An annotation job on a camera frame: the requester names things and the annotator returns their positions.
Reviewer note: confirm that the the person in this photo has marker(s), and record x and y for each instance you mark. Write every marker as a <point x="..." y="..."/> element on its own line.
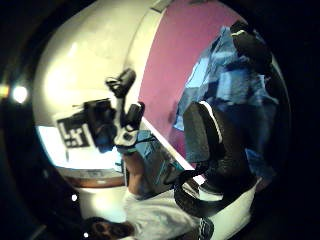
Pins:
<point x="160" y="215"/>

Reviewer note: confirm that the blue cloth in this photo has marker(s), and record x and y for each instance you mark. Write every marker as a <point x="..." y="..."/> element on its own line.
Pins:
<point x="230" y="90"/>

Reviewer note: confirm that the round ceiling lamp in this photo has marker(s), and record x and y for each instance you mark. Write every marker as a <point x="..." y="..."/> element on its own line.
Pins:
<point x="20" y="94"/>

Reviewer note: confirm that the white marker cube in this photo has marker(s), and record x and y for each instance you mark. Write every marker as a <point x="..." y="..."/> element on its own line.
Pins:
<point x="74" y="131"/>

